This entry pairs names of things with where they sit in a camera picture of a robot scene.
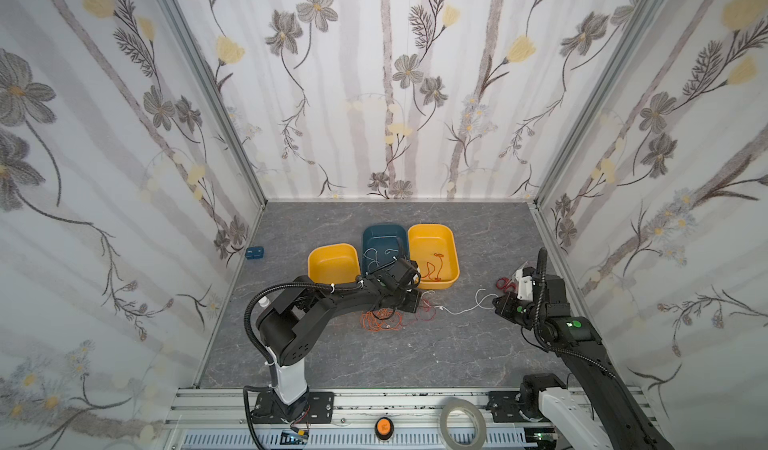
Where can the roll of tape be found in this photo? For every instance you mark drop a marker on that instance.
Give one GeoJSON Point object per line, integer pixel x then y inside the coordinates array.
{"type": "Point", "coordinates": [461, 426]}

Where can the right yellow plastic bin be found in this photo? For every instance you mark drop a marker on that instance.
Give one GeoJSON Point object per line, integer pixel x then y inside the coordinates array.
{"type": "Point", "coordinates": [433, 248]}

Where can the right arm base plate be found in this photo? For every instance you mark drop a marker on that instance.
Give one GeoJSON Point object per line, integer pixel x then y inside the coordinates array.
{"type": "Point", "coordinates": [510, 405]}

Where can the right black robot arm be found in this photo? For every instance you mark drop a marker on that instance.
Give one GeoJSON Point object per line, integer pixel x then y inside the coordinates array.
{"type": "Point", "coordinates": [615, 420]}

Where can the small blue box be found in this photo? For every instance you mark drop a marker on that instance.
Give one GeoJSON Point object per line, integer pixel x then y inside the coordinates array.
{"type": "Point", "coordinates": [254, 253]}

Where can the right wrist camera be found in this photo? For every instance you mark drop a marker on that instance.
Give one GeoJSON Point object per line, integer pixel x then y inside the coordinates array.
{"type": "Point", "coordinates": [524, 279]}

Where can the teal plastic bin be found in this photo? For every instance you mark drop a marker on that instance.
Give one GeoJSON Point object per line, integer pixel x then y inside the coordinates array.
{"type": "Point", "coordinates": [382, 244]}

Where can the yellow plastic bin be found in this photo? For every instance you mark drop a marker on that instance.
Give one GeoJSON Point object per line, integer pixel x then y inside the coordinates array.
{"type": "Point", "coordinates": [333, 264]}
{"type": "Point", "coordinates": [433, 248]}

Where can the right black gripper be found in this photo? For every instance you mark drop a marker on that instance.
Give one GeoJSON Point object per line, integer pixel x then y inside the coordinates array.
{"type": "Point", "coordinates": [541, 278]}

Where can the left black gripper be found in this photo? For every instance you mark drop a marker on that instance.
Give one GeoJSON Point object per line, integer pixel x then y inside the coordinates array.
{"type": "Point", "coordinates": [405, 297]}

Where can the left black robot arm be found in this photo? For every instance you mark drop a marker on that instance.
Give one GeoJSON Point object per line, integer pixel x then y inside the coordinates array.
{"type": "Point", "coordinates": [285, 321]}

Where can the red handled scissors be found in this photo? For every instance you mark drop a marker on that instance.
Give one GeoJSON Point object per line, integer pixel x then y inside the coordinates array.
{"type": "Point", "coordinates": [508, 284]}

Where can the orange emergency button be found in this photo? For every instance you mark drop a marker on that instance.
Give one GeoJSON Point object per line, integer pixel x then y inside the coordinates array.
{"type": "Point", "coordinates": [384, 429]}

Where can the left yellow plastic bin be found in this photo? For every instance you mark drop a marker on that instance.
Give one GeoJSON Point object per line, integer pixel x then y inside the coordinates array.
{"type": "Point", "coordinates": [333, 264]}

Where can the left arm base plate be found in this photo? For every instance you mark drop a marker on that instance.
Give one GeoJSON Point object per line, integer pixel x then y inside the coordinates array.
{"type": "Point", "coordinates": [311, 408]}

